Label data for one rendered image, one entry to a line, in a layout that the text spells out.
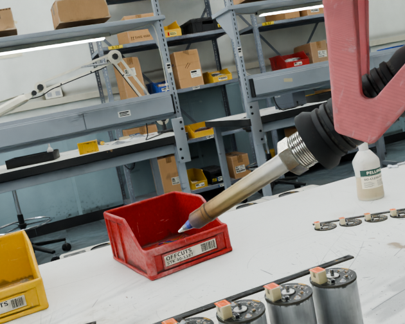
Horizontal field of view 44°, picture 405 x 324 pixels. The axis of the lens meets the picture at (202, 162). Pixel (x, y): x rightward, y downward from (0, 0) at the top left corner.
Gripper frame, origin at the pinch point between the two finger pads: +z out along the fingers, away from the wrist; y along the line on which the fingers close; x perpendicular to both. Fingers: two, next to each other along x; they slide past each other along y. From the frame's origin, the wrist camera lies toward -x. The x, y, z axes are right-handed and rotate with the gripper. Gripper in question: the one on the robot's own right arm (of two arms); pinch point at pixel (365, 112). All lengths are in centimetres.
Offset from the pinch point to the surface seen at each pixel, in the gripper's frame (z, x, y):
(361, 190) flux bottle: 15.8, -0.2, -45.4
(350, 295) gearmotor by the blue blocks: 10.0, 2.0, -5.7
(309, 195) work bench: 21, -7, -51
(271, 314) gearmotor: 11.7, -1.3, -3.5
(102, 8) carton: 16, -148, -199
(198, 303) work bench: 21.7, -8.7, -16.3
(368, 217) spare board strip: 15.9, 1.6, -36.4
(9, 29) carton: 35, -175, -166
